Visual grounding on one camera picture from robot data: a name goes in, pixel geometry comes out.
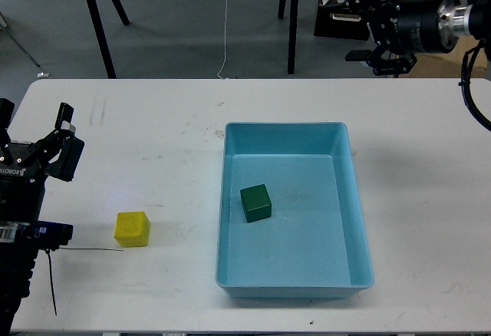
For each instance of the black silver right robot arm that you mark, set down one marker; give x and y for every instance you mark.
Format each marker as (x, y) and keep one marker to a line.
(471, 20)

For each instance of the blue black wrist camera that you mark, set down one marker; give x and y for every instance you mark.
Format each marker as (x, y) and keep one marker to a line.
(48, 235)

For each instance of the black stand leg pair right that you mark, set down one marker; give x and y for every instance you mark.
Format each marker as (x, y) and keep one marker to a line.
(292, 31)

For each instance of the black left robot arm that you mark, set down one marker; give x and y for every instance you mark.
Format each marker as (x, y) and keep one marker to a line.
(17, 256)

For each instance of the black stand leg pair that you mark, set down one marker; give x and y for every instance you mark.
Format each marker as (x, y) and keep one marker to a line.
(100, 32)
(292, 31)

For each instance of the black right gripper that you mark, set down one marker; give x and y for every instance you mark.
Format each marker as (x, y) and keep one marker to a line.
(405, 27)

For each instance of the light blue plastic bin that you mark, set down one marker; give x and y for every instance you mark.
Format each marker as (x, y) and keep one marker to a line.
(314, 245)

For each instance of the yellow cube block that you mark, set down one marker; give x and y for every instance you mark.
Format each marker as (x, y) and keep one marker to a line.
(132, 229)

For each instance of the green cube block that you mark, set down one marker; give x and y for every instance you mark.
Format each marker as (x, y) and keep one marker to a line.
(256, 203)

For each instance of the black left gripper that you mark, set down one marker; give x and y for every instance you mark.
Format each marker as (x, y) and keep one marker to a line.
(22, 187)

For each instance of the wooden cabinet box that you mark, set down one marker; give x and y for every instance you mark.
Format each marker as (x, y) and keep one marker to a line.
(442, 65)

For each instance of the black drawer box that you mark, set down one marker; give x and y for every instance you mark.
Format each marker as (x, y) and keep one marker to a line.
(335, 20)

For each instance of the black stand leg pair left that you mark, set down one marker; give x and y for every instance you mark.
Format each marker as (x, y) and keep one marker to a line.
(100, 32)

